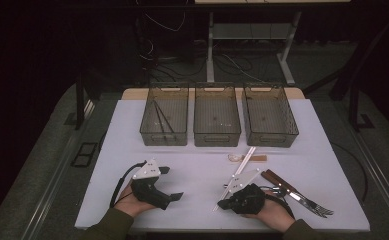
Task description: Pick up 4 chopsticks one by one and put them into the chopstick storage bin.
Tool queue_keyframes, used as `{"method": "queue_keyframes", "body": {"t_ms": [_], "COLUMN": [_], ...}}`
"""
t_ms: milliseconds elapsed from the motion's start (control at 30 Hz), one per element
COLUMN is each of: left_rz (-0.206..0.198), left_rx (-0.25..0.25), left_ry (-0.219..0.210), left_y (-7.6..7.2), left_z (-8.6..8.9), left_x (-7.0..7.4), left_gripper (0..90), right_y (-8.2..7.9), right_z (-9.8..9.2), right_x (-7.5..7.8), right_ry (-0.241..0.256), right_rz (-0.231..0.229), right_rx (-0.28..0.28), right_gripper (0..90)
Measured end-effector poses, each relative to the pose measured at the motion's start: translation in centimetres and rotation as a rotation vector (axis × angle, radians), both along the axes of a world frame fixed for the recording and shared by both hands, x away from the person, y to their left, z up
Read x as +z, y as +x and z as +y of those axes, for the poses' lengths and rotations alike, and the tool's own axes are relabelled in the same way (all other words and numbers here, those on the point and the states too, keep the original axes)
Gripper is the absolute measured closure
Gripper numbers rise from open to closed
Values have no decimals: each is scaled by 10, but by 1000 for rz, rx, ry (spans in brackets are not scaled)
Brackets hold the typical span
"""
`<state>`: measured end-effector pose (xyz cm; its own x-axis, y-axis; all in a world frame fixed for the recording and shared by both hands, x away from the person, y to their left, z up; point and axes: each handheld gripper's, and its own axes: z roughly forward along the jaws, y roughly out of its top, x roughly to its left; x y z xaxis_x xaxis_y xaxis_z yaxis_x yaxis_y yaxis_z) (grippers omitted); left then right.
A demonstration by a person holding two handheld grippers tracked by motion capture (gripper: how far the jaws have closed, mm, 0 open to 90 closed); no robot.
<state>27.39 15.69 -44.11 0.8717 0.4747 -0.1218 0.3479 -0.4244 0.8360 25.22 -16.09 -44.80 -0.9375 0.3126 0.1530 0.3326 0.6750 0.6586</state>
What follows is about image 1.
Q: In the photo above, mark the aluminium floor rail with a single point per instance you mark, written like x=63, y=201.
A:
x=382, y=179
x=89, y=108

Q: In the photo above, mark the smoky transparent plastic bin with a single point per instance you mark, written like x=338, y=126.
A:
x=217, y=113
x=178, y=113
x=268, y=113

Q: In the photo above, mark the black floor frame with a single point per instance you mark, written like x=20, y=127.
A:
x=84, y=154

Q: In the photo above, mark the person's right hand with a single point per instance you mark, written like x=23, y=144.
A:
x=277, y=216

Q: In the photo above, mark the white table cover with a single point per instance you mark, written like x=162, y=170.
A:
x=198, y=186

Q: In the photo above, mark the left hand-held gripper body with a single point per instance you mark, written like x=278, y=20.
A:
x=148, y=190

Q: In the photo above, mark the black metal stand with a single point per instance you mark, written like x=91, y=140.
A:
x=79, y=106
x=354, y=106

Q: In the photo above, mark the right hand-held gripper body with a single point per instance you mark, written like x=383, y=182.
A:
x=248, y=200

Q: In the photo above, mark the person's left hand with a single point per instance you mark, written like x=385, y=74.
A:
x=130, y=205

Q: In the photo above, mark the white metal desk frame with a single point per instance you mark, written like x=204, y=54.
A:
x=248, y=30

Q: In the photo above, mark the white chopstick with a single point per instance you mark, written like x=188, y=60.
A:
x=244, y=160
x=247, y=160

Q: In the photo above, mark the metal chopstick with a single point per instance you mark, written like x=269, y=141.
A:
x=158, y=116
x=164, y=116

